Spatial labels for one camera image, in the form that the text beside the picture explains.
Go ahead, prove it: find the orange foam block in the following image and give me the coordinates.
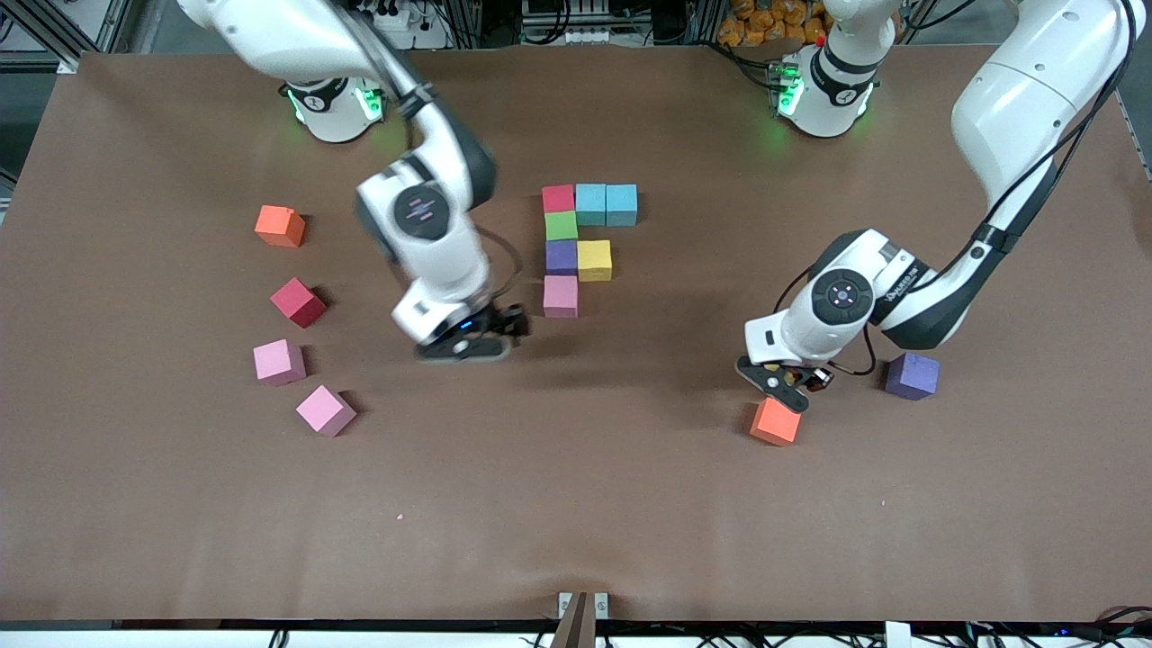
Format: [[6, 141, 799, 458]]
[[254, 205, 307, 248], [750, 397, 804, 448]]

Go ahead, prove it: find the pink foam block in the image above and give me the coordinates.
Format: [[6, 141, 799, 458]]
[[296, 385, 358, 439], [544, 275, 580, 320], [253, 339, 308, 387]]

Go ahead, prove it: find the brown paper table cover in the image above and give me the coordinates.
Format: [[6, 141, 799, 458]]
[[0, 43, 1152, 624]]

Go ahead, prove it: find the white power strip with plugs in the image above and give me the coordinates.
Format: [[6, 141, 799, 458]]
[[360, 0, 451, 51]]

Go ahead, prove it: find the pile of orange yellow objects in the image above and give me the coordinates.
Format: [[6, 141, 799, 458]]
[[718, 0, 833, 48]]

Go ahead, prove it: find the metal table clamp bracket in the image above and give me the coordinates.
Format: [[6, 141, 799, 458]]
[[558, 591, 610, 648]]

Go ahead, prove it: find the aluminium frame profile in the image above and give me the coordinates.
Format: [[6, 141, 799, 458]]
[[13, 0, 136, 75]]

